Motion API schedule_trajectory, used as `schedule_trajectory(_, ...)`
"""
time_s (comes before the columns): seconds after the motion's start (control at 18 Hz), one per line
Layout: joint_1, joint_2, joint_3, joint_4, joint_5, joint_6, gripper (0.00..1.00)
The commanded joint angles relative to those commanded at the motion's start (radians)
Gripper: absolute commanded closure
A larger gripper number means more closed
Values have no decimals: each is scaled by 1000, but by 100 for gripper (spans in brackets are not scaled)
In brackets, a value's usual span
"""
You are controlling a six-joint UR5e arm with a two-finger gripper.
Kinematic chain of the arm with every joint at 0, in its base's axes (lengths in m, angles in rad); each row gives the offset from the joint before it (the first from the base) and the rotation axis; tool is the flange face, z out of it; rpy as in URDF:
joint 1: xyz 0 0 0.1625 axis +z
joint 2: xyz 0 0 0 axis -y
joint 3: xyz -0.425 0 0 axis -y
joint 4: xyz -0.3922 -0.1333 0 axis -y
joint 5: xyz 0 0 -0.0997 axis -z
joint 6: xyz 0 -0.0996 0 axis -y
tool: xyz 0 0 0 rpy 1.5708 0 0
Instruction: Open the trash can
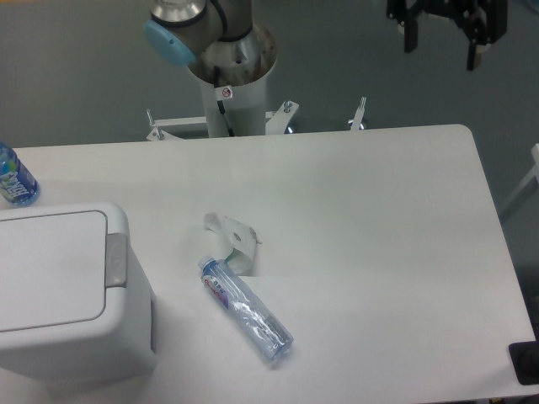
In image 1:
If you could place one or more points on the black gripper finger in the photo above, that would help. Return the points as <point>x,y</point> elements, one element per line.
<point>409,28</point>
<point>476,30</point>

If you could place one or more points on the white frame at right edge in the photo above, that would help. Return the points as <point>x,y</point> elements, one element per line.
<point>526,187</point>

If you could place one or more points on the white pedestal base frame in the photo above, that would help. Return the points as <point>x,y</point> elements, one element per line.
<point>278,122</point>

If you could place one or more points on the white trash can lid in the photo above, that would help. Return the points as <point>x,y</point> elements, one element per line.
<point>52,269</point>

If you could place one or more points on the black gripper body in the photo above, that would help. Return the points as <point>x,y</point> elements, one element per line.
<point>494,11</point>

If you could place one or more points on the clear empty plastic bottle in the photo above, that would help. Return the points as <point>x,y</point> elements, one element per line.
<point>256,320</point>

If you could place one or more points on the blue labelled drink bottle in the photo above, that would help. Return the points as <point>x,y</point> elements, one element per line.
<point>18,185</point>

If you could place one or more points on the white trash can body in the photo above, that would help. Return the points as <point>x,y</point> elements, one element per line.
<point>119,343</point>

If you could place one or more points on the black device at table edge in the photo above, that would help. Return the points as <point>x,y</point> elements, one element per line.
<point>524,357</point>

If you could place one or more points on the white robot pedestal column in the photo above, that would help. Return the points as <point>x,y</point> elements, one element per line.
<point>236,105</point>

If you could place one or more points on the grey lid push button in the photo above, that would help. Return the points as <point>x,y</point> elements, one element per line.
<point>116,255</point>

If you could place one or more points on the crumpled white paper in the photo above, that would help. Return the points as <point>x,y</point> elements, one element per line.
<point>241,241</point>

